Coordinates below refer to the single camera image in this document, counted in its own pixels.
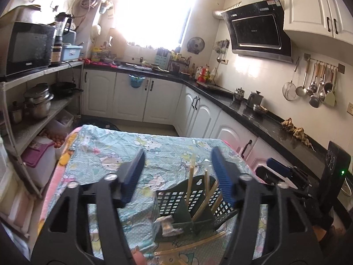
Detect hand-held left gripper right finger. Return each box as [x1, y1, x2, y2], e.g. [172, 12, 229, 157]
[211, 146, 322, 265]

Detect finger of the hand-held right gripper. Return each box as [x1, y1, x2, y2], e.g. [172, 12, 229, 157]
[266, 157, 294, 178]
[255, 166, 279, 184]

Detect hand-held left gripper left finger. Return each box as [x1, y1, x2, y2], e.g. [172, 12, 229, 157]
[30, 148, 145, 265]

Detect bunch of bamboo chopsticks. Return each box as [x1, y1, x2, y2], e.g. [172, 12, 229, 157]
[153, 155, 229, 265]

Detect green plastic utensil holder basket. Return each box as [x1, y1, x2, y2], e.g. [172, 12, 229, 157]
[153, 177, 239, 236]

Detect row of hanging cooking utensils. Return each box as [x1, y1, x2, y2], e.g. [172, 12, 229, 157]
[295, 58, 338, 108]

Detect cartoon cat print tablecloth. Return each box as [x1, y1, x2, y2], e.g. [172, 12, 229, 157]
[43, 124, 265, 265]

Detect pile of ginger roots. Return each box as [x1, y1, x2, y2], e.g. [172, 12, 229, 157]
[281, 117, 312, 147]

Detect black stone countertop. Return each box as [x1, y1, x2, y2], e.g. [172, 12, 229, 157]
[83, 62, 353, 216]

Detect tub of eggs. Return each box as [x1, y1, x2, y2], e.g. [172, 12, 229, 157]
[45, 110, 75, 161]

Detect white base cabinets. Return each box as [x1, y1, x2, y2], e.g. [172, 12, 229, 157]
[82, 68, 326, 180]

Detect purple lid storage box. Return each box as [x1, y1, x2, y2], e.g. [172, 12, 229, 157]
[22, 135, 57, 188]

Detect blue hanging door bin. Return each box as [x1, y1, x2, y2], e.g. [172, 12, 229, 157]
[129, 74, 145, 89]

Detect cluster of condiment bottles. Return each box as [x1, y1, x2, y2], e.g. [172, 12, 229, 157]
[194, 63, 218, 85]

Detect metal kitchen shelf rack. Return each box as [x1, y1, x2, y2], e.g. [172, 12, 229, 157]
[0, 61, 84, 199]

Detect black frying pan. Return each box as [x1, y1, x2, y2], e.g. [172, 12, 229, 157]
[51, 81, 84, 97]

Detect stacked steel cooking pots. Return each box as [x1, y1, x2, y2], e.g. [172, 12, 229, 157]
[23, 83, 54, 120]

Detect red cloth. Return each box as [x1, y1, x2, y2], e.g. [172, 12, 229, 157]
[84, 59, 116, 67]

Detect countertop dish rack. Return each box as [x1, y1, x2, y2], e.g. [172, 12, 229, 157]
[169, 52, 193, 74]

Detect teal knife holder box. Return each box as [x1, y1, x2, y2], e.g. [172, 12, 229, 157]
[154, 48, 170, 69]

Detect small hanging ladles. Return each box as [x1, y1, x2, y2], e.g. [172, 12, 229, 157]
[215, 39, 230, 62]

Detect wooden cutting board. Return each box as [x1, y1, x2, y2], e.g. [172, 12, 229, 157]
[109, 28, 128, 58]

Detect black glass range hood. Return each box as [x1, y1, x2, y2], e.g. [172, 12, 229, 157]
[212, 0, 294, 64]

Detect blue plastic box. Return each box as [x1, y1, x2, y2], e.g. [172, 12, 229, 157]
[61, 44, 83, 61]

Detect pale blue kitchen appliance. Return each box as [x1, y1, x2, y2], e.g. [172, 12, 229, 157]
[65, 30, 78, 45]

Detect black blender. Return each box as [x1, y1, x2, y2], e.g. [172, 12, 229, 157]
[50, 12, 73, 67]

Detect kitchen window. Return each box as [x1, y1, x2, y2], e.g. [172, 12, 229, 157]
[109, 0, 200, 50]

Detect black microwave oven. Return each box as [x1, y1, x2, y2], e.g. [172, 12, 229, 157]
[0, 21, 57, 78]

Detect metal roasting pan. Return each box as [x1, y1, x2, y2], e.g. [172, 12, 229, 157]
[8, 5, 42, 24]

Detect wire mesh strainer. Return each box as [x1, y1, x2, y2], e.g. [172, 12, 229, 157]
[282, 58, 300, 101]

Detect utensil wall rail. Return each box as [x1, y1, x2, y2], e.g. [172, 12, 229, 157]
[303, 53, 346, 74]

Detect small round wall fan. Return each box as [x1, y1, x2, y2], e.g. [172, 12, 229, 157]
[187, 36, 206, 55]

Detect white wall cabinet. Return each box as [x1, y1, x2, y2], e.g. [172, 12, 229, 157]
[283, 0, 353, 47]

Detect small wall mounted holder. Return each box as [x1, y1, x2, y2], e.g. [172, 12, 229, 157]
[100, 1, 114, 18]

